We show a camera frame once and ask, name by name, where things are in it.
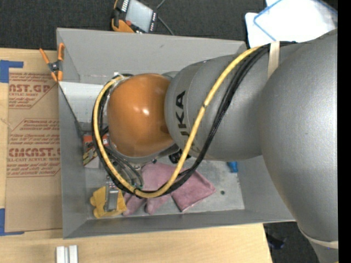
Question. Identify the black cylinder on white bracket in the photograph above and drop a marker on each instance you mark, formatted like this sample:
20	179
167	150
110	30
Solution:
175	157

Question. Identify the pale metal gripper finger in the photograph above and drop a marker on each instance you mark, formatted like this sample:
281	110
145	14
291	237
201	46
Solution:
113	200

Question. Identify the grey metal bin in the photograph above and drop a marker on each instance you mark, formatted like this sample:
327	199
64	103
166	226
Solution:
153	51

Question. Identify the small blue object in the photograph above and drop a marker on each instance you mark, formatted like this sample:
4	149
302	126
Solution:
232	167

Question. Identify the brown cardboard board red print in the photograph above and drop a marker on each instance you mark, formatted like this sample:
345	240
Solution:
33	196

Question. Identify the orange and white box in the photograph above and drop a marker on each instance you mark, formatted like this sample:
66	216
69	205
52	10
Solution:
88	142

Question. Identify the yellow soft toy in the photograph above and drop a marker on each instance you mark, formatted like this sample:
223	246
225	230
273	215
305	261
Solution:
98	201

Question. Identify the pink cloth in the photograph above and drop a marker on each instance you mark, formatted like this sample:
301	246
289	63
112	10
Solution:
192	190

